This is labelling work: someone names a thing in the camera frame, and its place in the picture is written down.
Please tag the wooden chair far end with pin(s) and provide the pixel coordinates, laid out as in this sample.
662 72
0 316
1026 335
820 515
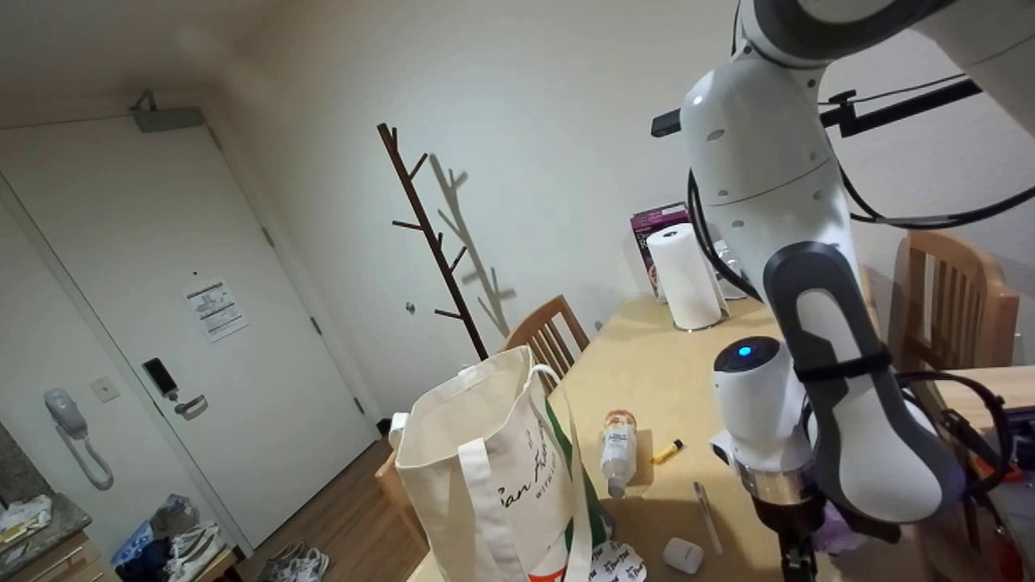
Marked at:
552 335

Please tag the paper notice on door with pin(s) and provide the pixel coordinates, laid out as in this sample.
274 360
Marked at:
214 309

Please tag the wooden coat rack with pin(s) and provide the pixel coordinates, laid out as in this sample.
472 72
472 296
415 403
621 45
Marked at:
449 240

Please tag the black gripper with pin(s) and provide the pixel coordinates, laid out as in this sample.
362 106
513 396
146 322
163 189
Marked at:
794 510

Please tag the white wall intercom phone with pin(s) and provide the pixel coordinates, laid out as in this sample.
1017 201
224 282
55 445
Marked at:
73 427

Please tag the grey door closer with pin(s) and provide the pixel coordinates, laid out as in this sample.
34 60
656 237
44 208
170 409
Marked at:
152 117

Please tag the wooden chair at right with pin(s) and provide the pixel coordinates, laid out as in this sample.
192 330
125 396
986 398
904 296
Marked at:
953 305

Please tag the clear thin pen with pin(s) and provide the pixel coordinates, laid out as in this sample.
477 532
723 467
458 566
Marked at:
707 515

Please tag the yellow and black marker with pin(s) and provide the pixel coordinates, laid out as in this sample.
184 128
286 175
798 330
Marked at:
668 453

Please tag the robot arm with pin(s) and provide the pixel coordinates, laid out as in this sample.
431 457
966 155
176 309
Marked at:
831 433

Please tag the cream and green tote bag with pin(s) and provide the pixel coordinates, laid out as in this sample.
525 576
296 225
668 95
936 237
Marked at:
495 475

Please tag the paper towel roll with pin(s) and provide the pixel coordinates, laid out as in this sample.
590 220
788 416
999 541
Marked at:
683 280

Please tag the white entrance door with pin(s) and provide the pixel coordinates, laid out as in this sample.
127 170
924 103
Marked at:
146 217

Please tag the black door lock handle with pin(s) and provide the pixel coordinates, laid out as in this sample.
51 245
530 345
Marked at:
172 392

